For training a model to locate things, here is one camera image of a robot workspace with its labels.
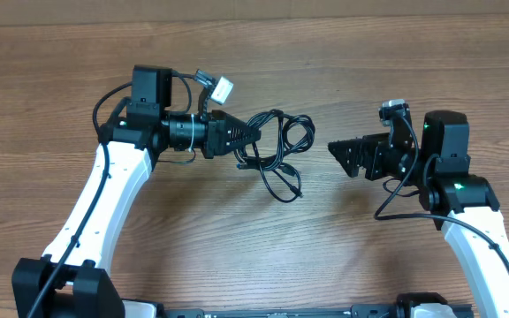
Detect black USB cable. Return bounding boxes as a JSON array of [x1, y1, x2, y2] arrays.
[[233, 108, 316, 204]]

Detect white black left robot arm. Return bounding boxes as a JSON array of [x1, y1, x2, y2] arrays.
[[11, 65, 261, 317]]

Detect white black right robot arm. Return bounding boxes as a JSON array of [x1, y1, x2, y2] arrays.
[[328, 100, 509, 317]]

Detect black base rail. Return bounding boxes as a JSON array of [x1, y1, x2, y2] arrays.
[[121, 291, 475, 318]]

